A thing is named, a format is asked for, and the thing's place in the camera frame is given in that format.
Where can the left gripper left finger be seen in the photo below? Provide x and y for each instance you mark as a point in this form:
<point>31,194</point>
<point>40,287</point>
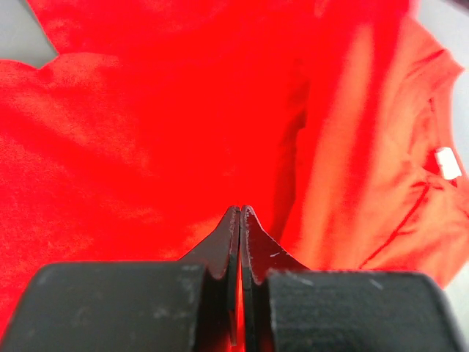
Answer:
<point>184,305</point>

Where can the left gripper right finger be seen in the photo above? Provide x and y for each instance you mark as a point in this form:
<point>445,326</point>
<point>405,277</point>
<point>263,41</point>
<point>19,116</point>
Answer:
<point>287,307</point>

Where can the red t shirt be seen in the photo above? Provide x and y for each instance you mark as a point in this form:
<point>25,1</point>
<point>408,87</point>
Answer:
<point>331,119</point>

